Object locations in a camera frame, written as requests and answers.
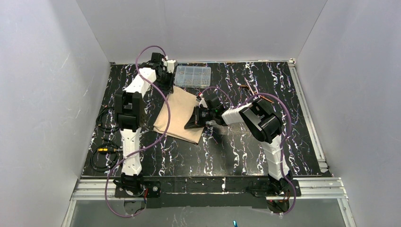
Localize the beige cloth napkin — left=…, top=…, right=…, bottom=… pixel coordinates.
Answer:
left=153, top=86, right=203, bottom=144

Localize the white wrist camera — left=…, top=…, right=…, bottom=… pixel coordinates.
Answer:
left=196, top=95, right=204, bottom=102
left=164, top=59, right=177, bottom=73

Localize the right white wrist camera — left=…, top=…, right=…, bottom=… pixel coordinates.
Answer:
left=196, top=95, right=204, bottom=102

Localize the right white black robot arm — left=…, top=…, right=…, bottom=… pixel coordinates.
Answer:
left=184, top=97, right=289, bottom=181

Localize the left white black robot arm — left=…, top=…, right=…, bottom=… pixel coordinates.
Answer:
left=114, top=52, right=177, bottom=176

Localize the black coiled cable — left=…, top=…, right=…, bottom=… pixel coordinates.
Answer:
left=89, top=142, right=121, bottom=173
left=96, top=107, right=121, bottom=133

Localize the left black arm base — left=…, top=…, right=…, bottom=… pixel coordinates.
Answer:
left=113, top=181, right=161, bottom=198

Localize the clear plastic screw box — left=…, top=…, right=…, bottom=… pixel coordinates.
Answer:
left=174, top=66, right=211, bottom=88

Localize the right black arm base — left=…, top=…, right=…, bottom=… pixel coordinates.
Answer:
left=245, top=178, right=302, bottom=199

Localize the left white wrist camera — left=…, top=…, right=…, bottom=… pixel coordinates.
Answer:
left=164, top=59, right=177, bottom=73

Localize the aluminium frame rail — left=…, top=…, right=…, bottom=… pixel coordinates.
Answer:
left=71, top=177, right=349, bottom=201

